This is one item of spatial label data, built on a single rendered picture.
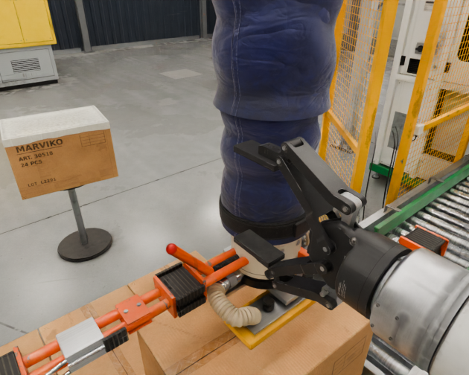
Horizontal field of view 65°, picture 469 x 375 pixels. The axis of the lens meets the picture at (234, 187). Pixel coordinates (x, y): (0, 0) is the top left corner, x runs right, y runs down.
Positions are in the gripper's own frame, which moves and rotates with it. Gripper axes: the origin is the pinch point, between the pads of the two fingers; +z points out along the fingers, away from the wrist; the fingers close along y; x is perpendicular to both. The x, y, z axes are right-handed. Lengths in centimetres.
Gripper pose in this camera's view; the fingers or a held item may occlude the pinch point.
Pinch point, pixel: (247, 196)
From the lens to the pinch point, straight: 47.1
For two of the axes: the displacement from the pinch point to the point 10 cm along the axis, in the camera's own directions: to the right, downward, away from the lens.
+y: 0.0, 8.7, 5.0
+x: 7.8, -3.2, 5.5
